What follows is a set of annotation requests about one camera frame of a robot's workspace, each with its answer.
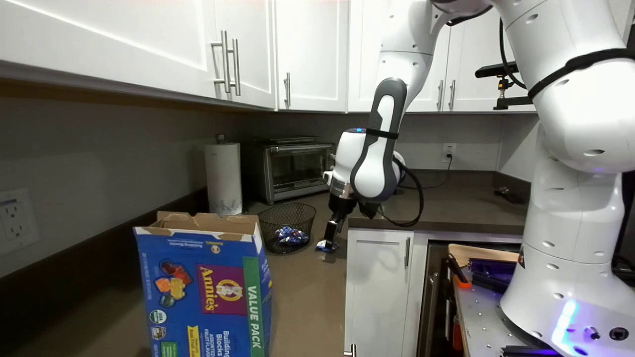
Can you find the white upper cabinet middle door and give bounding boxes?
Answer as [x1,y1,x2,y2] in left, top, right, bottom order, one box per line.
[274,0,348,112]

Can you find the small blue object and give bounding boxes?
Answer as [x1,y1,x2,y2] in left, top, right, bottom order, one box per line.
[316,241,336,254]

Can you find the white wall outlet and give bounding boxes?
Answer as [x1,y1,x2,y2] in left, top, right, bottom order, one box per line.
[0,189,38,254]
[443,143,457,161]

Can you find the black wire mesh basket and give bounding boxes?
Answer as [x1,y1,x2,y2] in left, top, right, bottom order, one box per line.
[258,203,316,254]

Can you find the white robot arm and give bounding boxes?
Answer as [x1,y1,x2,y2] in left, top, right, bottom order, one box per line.
[326,0,635,357]

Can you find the white upper cabinet left door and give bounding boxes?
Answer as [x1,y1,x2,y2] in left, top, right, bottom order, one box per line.
[0,0,274,110]

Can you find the white cabinet door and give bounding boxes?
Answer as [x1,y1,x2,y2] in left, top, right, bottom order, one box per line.
[344,229,425,357]
[274,0,348,112]
[0,0,274,110]

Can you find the white wall outlet back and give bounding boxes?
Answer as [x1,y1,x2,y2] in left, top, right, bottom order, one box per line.
[443,143,457,161]

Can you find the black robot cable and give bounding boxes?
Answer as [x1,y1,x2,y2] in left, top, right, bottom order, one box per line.
[377,157,427,231]

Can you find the silver toaster oven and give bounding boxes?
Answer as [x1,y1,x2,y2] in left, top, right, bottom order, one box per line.
[258,143,334,205]

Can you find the white lower cabinet door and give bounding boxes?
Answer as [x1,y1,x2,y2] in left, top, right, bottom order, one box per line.
[344,229,425,357]

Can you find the silver cabinet handle pair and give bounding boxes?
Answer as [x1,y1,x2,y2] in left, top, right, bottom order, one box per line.
[211,30,242,98]

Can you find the blue packets in basket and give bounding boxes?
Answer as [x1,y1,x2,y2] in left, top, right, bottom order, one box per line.
[274,227,310,249]

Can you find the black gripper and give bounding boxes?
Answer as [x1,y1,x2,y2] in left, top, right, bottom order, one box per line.
[324,195,358,247]

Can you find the white paper towel roll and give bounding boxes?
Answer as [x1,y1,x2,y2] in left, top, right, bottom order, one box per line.
[205,135,242,215]

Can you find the blue Annie's cardboard box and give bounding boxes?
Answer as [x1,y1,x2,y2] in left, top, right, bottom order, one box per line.
[135,213,272,357]

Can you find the white wall outlet left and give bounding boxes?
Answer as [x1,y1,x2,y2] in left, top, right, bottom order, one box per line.
[0,189,38,254]

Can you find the black camera on stand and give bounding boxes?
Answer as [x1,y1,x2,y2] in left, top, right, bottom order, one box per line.
[475,62,530,110]

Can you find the wooden board on cart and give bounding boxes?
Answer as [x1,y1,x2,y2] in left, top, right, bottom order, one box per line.
[449,245,518,268]

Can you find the blue black item on cart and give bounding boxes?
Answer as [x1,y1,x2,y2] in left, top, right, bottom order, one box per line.
[471,258,516,294]

